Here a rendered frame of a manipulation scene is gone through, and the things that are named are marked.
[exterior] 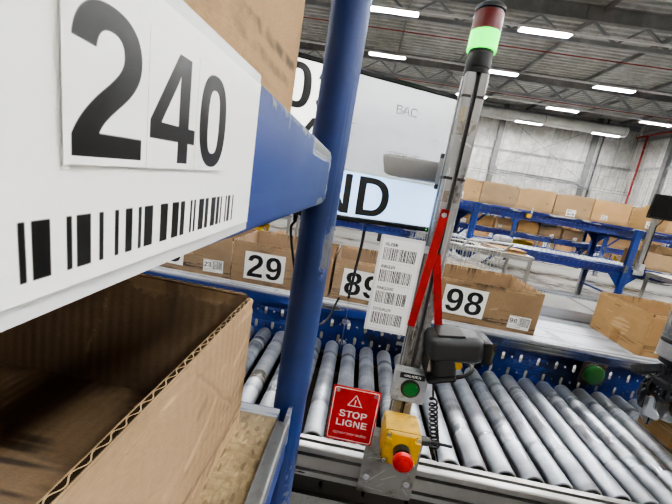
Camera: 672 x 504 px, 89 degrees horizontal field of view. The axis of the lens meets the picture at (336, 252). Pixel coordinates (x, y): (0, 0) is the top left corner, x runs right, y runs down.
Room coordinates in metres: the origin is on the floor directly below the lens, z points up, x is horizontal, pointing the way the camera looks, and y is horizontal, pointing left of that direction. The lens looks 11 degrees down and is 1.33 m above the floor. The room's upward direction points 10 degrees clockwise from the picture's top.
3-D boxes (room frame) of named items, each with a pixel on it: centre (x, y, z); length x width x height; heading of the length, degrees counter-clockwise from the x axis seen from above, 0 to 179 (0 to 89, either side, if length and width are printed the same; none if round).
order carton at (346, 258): (1.40, -0.21, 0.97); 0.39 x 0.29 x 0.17; 87
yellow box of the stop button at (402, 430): (0.61, -0.23, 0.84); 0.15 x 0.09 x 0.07; 87
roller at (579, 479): (0.92, -0.68, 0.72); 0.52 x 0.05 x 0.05; 177
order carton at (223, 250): (1.44, 0.58, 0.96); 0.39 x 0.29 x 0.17; 87
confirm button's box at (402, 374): (0.64, -0.19, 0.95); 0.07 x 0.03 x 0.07; 87
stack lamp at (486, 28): (0.67, -0.19, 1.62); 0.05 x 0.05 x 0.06
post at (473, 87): (0.67, -0.19, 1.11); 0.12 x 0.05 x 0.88; 87
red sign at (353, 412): (0.65, -0.12, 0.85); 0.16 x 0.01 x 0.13; 87
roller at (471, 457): (0.93, -0.42, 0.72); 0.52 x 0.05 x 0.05; 177
